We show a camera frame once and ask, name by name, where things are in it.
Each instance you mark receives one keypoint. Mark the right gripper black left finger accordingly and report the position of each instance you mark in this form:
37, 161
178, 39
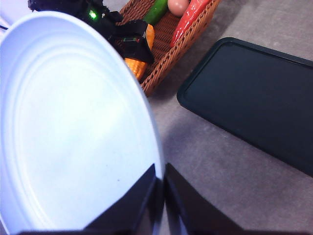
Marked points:
122, 215

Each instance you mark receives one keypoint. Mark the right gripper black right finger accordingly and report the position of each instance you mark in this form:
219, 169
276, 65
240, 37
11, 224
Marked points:
190, 215

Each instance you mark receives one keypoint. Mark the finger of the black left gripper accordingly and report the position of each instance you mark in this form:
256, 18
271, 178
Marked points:
137, 49

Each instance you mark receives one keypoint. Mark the yellow-orange corn cob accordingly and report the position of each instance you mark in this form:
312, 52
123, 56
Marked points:
137, 69

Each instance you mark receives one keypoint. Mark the round blue plate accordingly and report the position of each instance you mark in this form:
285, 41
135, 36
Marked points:
73, 122

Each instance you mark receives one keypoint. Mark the brown wicker basket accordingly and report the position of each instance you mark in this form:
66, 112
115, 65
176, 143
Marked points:
168, 56

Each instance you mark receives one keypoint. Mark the green cucumber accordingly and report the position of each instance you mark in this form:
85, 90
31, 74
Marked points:
156, 11

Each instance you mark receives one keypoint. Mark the brown egg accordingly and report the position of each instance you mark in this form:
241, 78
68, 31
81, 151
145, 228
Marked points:
178, 7

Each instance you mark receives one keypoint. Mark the orange carrot with green leaves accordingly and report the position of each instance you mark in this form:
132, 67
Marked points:
190, 19

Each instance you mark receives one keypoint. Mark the black rectangular tray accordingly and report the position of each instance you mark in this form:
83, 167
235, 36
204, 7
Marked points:
256, 98

